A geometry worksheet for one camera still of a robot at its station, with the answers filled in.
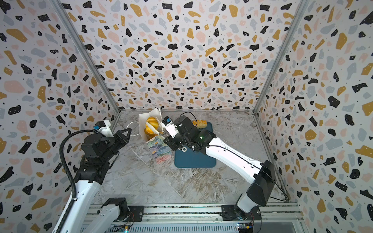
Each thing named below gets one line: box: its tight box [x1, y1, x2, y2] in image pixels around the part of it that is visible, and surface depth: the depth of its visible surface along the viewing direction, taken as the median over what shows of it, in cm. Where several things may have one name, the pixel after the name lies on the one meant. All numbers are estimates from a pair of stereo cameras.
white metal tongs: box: [145, 121, 168, 137], surface depth 72 cm
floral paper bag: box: [138, 108, 175, 164], surface depth 82 cm
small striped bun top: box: [145, 116, 159, 134], surface depth 76 cm
